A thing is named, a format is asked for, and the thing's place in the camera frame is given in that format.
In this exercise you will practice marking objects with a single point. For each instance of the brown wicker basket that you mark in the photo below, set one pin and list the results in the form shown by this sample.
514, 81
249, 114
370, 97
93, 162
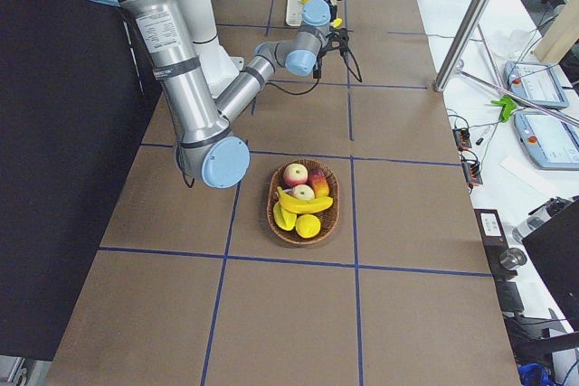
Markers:
329, 218

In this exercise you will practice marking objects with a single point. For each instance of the white bear-print tray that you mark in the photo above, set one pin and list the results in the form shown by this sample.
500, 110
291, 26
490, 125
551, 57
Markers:
294, 10

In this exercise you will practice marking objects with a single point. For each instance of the pink apple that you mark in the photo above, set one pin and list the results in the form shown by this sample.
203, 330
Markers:
295, 174
303, 192

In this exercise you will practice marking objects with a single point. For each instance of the red yellow peach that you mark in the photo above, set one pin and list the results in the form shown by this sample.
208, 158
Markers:
317, 181

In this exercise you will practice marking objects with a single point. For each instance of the yellow lemon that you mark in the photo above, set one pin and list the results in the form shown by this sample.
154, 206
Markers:
308, 226

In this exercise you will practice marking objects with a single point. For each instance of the orange black adapter upper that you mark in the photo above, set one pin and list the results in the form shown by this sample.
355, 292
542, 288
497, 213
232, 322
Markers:
462, 138

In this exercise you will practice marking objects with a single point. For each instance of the orange black adapter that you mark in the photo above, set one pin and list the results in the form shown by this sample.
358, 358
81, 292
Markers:
472, 173
462, 138

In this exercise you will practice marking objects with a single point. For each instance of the orange black adapter lower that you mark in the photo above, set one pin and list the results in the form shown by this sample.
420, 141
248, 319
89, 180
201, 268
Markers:
472, 173

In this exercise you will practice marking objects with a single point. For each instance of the green plastic clamp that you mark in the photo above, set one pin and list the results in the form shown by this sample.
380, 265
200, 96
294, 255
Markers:
508, 106

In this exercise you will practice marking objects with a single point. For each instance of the upper teach pendant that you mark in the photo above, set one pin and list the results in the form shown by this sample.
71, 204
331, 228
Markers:
536, 82

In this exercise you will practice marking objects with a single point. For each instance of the teach pendant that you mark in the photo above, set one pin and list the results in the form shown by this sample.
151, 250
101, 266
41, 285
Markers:
536, 82
550, 143

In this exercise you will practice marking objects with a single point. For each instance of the lower teach pendant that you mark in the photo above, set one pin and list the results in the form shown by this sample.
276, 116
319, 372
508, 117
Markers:
550, 143

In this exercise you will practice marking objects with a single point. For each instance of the black monitor corner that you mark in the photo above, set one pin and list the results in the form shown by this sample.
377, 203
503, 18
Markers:
553, 250

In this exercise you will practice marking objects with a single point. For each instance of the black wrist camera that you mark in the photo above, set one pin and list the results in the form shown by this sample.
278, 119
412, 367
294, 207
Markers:
338, 40

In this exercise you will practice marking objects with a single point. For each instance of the white camera pole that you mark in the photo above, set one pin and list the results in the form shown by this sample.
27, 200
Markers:
219, 68

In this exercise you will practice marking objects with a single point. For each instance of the aluminium frame post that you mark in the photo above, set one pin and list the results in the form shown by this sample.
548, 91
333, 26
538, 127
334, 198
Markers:
467, 26

